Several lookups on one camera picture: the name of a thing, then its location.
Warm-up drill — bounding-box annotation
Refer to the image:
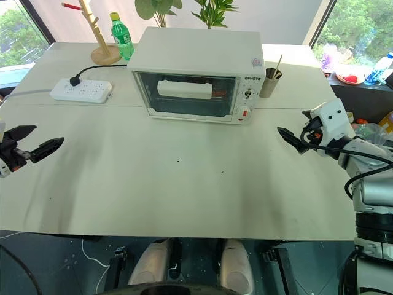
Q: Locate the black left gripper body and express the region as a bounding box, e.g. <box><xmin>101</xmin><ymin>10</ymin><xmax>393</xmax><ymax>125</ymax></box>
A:
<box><xmin>0</xmin><ymin>134</ymin><xmax>32</xmax><ymax>173</ymax></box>

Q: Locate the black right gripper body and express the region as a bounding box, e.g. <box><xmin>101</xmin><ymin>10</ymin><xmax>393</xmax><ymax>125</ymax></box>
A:
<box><xmin>300</xmin><ymin>117</ymin><xmax>324</xmax><ymax>146</ymax></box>

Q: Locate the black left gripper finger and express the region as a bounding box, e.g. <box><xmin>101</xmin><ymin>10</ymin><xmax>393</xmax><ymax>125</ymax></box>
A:
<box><xmin>5</xmin><ymin>124</ymin><xmax>38</xmax><ymax>144</ymax></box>
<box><xmin>29</xmin><ymin>136</ymin><xmax>66</xmax><ymax>164</ymax></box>

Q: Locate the pink plate with red food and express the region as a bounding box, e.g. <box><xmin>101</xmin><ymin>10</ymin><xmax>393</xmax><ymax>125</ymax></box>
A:
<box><xmin>335</xmin><ymin>71</ymin><xmax>367</xmax><ymax>85</ymax></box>

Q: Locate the white toaster oven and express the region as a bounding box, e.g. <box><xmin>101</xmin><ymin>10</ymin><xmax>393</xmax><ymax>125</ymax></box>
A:
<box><xmin>126</xmin><ymin>26</ymin><xmax>267</xmax><ymax>125</ymax></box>

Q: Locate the beige paper cup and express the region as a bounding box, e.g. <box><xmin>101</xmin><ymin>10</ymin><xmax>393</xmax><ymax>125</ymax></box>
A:
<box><xmin>259</xmin><ymin>68</ymin><xmax>283</xmax><ymax>100</ymax></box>

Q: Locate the dark side cabinet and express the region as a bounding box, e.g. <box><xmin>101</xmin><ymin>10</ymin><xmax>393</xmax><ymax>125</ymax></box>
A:
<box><xmin>326</xmin><ymin>71</ymin><xmax>393</xmax><ymax>124</ymax></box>

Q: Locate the purple plush toy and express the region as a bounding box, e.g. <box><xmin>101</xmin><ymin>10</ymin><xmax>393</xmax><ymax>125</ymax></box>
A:
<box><xmin>320</xmin><ymin>42</ymin><xmax>340</xmax><ymax>74</ymax></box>

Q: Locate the clear plastic bag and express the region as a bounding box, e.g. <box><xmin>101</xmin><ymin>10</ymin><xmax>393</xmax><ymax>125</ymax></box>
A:
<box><xmin>352</xmin><ymin>122</ymin><xmax>393</xmax><ymax>146</ymax></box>

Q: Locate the white power strip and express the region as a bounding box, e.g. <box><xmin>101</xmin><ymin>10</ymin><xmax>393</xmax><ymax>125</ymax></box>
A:
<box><xmin>49</xmin><ymin>77</ymin><xmax>114</xmax><ymax>105</ymax></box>

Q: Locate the yellow box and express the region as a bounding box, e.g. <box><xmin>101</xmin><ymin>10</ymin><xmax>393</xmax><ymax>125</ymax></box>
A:
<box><xmin>378</xmin><ymin>111</ymin><xmax>393</xmax><ymax>134</ymax></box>

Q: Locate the clear bottle blue label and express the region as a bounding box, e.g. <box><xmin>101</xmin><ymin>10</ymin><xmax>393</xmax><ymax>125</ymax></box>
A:
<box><xmin>364</xmin><ymin>52</ymin><xmax>393</xmax><ymax>87</ymax></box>

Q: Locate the wooden mug tree stand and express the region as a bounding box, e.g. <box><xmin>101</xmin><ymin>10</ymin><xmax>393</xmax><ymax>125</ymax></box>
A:
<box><xmin>77</xmin><ymin>0</ymin><xmax>123</xmax><ymax>66</ymax></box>

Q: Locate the green plastic soda bottle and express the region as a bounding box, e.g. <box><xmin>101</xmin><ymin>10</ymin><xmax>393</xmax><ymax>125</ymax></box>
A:
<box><xmin>110</xmin><ymin>12</ymin><xmax>135</xmax><ymax>61</ymax></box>

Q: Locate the white rounded shape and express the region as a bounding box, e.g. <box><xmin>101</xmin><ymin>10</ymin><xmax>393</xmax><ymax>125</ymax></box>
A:
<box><xmin>126</xmin><ymin>239</ymin><xmax>173</xmax><ymax>286</ymax></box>
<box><xmin>219</xmin><ymin>239</ymin><xmax>256</xmax><ymax>295</ymax></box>

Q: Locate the pointed leaf green plant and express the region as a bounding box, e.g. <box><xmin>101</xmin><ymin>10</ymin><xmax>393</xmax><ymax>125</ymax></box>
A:
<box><xmin>191</xmin><ymin>0</ymin><xmax>239</xmax><ymax>31</ymax></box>

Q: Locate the round leaf green plant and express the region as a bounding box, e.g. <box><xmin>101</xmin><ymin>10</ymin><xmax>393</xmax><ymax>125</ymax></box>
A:
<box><xmin>134</xmin><ymin>0</ymin><xmax>183</xmax><ymax>28</ymax></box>

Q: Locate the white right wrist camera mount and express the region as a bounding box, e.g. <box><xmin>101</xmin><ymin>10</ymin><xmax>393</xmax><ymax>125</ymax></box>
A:
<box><xmin>308</xmin><ymin>98</ymin><xmax>354</xmax><ymax>146</ymax></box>

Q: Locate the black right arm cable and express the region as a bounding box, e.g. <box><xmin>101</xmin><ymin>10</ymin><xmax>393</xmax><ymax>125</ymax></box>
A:
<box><xmin>300</xmin><ymin>128</ymin><xmax>393</xmax><ymax>201</ymax></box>

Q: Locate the black plug with cable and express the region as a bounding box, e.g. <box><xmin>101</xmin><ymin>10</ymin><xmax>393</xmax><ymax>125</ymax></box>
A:
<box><xmin>69</xmin><ymin>64</ymin><xmax>128</xmax><ymax>87</ymax></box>

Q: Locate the black window frame post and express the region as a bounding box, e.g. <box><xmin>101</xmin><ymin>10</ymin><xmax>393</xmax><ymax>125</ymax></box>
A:
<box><xmin>309</xmin><ymin>0</ymin><xmax>338</xmax><ymax>47</ymax></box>
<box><xmin>18</xmin><ymin>0</ymin><xmax>56</xmax><ymax>44</ymax></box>

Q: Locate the black floor cable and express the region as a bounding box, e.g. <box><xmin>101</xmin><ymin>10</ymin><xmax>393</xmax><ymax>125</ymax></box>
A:
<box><xmin>0</xmin><ymin>245</ymin><xmax>43</xmax><ymax>295</ymax></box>

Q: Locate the white floor cable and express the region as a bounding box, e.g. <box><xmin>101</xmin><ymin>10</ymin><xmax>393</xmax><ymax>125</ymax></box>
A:
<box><xmin>80</xmin><ymin>239</ymin><xmax>109</xmax><ymax>293</ymax></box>

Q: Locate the glass oven door white handle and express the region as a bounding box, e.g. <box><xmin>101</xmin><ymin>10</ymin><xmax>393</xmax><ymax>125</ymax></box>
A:
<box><xmin>132</xmin><ymin>70</ymin><xmax>241</xmax><ymax>121</ymax></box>

